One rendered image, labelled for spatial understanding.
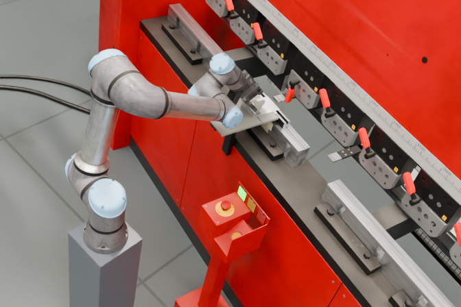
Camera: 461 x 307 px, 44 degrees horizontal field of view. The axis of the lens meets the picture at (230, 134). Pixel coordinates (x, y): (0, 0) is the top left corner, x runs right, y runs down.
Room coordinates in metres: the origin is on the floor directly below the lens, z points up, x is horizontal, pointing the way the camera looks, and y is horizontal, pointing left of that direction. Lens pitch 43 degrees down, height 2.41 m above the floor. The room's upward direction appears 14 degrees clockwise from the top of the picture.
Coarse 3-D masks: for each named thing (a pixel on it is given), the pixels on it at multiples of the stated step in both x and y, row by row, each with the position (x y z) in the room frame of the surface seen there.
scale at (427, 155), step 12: (264, 0) 1.85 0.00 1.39; (276, 12) 1.79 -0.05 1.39; (288, 24) 1.74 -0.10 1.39; (300, 36) 1.68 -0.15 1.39; (312, 48) 1.63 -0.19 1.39; (324, 60) 1.58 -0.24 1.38; (336, 72) 1.53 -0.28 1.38; (348, 84) 1.49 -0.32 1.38; (360, 96) 1.44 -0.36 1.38; (372, 108) 1.40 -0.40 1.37; (384, 120) 1.36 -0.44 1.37; (396, 132) 1.32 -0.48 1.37; (408, 132) 1.30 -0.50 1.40; (408, 144) 1.28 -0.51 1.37; (420, 144) 1.26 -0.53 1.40; (432, 156) 1.22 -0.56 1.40; (444, 168) 1.19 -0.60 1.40; (456, 180) 1.15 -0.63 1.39
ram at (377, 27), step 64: (256, 0) 1.88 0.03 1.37; (320, 0) 1.66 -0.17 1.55; (384, 0) 1.49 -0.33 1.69; (448, 0) 1.35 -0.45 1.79; (320, 64) 1.59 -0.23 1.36; (384, 64) 1.42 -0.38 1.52; (448, 64) 1.29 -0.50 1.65; (384, 128) 1.35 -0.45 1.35; (448, 128) 1.23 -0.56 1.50; (448, 192) 1.15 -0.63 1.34
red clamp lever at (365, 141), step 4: (360, 128) 1.37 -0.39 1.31; (364, 128) 1.37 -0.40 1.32; (360, 132) 1.36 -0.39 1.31; (364, 132) 1.36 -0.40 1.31; (360, 136) 1.35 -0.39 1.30; (364, 136) 1.35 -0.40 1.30; (364, 140) 1.34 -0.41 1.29; (368, 140) 1.35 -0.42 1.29; (364, 144) 1.33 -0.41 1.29; (368, 144) 1.34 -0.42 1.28; (364, 148) 1.33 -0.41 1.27; (368, 148) 1.33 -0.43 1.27; (368, 152) 1.32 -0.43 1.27; (372, 152) 1.33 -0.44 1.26; (364, 156) 1.32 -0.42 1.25; (368, 156) 1.31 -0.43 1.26; (372, 156) 1.32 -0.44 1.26
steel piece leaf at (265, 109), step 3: (258, 99) 1.77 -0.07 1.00; (261, 99) 1.78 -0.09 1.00; (243, 102) 1.72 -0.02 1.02; (243, 105) 1.71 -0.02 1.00; (246, 105) 1.70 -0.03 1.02; (264, 105) 1.75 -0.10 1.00; (267, 105) 1.75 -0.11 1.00; (246, 108) 1.70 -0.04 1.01; (249, 108) 1.68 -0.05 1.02; (261, 108) 1.72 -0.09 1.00; (264, 108) 1.73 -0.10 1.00; (267, 108) 1.73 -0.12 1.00; (249, 111) 1.68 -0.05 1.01; (252, 111) 1.67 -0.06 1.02; (261, 111) 1.71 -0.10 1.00; (264, 111) 1.71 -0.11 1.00; (267, 111) 1.72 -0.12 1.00; (270, 111) 1.72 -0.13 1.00; (252, 114) 1.66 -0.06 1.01; (255, 114) 1.68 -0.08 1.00; (258, 114) 1.68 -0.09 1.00; (261, 114) 1.69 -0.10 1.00
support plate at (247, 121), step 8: (256, 96) 1.79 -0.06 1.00; (240, 104) 1.72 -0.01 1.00; (248, 112) 1.68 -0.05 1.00; (272, 112) 1.72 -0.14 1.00; (248, 120) 1.64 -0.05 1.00; (256, 120) 1.65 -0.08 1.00; (264, 120) 1.66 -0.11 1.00; (272, 120) 1.68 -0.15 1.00; (216, 128) 1.55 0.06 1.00; (224, 128) 1.56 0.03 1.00; (232, 128) 1.57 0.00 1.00; (240, 128) 1.58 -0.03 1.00; (248, 128) 1.60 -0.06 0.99
